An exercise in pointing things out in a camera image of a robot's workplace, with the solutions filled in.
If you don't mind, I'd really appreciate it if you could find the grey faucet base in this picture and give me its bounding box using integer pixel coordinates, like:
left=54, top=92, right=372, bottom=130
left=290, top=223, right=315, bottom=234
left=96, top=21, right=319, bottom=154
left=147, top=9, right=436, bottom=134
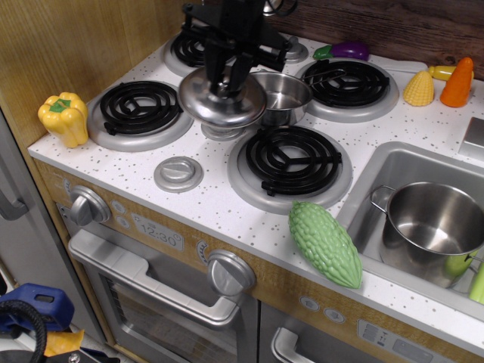
left=458, top=117, right=484, bottom=160

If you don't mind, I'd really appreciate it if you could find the purple toy eggplant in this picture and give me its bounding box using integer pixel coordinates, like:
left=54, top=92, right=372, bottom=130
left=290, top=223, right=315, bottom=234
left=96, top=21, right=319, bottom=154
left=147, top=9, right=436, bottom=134
left=312, top=42, right=370, bottom=61

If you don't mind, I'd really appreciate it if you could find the back right black burner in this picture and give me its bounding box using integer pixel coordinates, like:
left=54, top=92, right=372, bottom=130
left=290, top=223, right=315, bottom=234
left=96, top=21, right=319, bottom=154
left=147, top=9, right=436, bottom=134
left=296, top=58, right=399, bottom=123

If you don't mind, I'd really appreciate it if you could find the left oven door handle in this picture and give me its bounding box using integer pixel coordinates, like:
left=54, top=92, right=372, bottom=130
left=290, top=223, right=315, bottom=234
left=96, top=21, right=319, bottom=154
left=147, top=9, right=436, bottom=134
left=69, top=230, right=240, bottom=330

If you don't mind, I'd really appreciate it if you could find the right oven door handle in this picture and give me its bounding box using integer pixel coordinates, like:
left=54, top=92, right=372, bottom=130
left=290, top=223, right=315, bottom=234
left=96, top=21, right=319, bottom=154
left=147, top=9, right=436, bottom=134
left=271, top=327, right=315, bottom=363

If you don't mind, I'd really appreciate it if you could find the oven door handle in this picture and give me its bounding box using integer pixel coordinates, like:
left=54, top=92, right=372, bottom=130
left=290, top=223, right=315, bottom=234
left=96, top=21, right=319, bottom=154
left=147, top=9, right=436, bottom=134
left=69, top=230, right=240, bottom=330
left=271, top=327, right=315, bottom=363

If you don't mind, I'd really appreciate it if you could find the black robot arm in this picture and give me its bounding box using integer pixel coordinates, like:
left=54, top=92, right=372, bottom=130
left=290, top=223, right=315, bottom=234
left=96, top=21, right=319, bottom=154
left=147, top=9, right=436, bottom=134
left=182, top=1, right=298, bottom=96

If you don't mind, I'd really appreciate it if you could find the middle grey stovetop knob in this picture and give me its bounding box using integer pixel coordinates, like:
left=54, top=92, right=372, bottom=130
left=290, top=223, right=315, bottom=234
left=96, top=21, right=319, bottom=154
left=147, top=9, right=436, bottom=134
left=200, top=124, right=246, bottom=141

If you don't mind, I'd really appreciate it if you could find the steel pot lid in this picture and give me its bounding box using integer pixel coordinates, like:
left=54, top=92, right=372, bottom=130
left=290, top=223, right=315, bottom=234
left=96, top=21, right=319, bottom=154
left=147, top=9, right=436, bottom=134
left=178, top=67, right=267, bottom=129

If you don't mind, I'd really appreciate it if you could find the orange toy carrot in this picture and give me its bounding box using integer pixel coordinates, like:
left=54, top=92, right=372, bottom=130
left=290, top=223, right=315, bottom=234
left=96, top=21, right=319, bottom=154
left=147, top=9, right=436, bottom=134
left=439, top=57, right=473, bottom=107

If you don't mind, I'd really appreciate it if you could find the yellow toy bell pepper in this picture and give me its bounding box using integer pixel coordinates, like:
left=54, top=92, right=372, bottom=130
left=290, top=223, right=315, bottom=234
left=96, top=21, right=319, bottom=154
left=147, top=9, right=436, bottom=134
left=37, top=92, right=88, bottom=148

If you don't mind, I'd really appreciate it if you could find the green toy bitter gourd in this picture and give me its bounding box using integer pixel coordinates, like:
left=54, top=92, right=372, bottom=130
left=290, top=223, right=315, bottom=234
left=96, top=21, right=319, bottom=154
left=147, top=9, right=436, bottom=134
left=289, top=201, right=362, bottom=289

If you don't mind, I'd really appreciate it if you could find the small steel pan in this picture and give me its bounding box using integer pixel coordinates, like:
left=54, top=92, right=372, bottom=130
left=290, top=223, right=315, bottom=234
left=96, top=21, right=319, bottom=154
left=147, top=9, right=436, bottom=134
left=251, top=71, right=345, bottom=127

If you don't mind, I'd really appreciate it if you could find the right oven dial knob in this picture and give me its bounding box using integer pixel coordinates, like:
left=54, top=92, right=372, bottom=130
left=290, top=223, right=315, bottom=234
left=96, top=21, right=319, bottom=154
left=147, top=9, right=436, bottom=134
left=207, top=250, right=256, bottom=297

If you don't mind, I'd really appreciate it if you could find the left oven dial knob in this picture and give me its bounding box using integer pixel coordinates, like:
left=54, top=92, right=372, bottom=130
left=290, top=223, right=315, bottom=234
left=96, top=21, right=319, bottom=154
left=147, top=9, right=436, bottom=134
left=70, top=185, right=111, bottom=227

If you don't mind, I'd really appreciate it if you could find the front right black burner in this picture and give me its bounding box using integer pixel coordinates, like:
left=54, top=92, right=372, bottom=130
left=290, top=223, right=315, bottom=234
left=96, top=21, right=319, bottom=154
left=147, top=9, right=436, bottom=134
left=228, top=126, right=352, bottom=215

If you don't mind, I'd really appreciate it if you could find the black cable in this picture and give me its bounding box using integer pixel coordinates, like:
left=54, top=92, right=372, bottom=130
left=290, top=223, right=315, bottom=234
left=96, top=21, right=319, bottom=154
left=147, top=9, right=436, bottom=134
left=0, top=300, right=48, bottom=363

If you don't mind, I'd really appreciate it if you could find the hanging steel utensil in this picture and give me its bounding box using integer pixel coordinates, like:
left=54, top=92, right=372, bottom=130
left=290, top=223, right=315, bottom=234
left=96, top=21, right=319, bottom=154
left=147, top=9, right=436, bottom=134
left=263, top=0, right=284, bottom=16

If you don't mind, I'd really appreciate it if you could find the large steel pot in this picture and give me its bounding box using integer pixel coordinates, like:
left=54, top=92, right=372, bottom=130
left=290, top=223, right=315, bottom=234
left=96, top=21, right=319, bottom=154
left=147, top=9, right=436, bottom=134
left=370, top=181, right=483, bottom=288

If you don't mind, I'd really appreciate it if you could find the oven dial knob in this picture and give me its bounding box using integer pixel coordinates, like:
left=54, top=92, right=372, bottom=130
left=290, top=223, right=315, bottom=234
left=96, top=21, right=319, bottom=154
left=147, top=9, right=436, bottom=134
left=70, top=185, right=111, bottom=227
left=207, top=250, right=256, bottom=297

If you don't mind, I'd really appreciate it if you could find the back grey stovetop knob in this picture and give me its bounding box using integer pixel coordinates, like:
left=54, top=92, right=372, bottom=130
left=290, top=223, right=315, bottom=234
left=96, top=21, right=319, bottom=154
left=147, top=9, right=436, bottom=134
left=285, top=36, right=309, bottom=64

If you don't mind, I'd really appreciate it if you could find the grey refrigerator door handle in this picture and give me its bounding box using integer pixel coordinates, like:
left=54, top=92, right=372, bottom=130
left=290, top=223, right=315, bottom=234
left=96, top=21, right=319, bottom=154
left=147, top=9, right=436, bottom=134
left=0, top=150, right=30, bottom=222

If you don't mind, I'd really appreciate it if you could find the black burner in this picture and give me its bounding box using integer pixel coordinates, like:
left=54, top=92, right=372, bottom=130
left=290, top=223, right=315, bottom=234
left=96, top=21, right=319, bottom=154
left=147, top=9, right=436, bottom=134
left=228, top=126, right=352, bottom=215
left=163, top=33, right=204, bottom=77
left=296, top=58, right=399, bottom=123
left=88, top=81, right=193, bottom=152

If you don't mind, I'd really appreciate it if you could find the front left black burner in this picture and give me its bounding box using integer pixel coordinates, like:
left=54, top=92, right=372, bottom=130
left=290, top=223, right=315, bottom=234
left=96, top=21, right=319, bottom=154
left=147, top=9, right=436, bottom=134
left=88, top=81, right=193, bottom=152

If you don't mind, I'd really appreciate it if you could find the yellow toy squash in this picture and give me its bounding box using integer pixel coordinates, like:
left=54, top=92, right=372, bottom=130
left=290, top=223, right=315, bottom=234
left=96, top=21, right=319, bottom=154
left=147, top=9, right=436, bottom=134
left=428, top=65, right=474, bottom=82

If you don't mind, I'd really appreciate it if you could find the grey toy sink basin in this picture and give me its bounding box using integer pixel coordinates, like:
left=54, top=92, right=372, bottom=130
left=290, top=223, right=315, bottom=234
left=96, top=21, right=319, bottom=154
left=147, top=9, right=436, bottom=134
left=337, top=142, right=483, bottom=319

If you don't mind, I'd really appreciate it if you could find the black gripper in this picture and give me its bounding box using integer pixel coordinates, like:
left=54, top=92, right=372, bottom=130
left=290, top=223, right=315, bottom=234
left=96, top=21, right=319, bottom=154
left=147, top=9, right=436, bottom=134
left=182, top=1, right=289, bottom=95

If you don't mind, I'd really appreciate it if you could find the yellow cloth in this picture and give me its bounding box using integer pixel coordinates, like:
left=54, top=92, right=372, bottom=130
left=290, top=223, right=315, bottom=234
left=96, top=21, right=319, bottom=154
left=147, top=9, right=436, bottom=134
left=44, top=330, right=85, bottom=357

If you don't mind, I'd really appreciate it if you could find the blue clamp tool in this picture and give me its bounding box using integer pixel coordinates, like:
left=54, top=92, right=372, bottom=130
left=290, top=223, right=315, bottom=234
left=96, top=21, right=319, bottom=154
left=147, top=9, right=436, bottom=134
left=1, top=283, right=75, bottom=332

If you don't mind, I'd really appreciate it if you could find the green toy vegetable in sink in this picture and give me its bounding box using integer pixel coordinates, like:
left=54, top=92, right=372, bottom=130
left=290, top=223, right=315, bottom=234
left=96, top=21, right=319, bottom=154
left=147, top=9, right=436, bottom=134
left=445, top=251, right=483, bottom=304

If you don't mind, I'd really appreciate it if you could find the back left black burner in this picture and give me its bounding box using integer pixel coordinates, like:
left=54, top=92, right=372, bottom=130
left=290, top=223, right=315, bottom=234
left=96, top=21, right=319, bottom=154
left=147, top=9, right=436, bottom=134
left=163, top=33, right=204, bottom=77

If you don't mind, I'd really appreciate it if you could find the yellow toy corn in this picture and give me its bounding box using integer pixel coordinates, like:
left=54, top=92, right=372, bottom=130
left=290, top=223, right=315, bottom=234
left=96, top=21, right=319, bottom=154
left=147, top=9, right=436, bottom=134
left=403, top=71, right=434, bottom=107

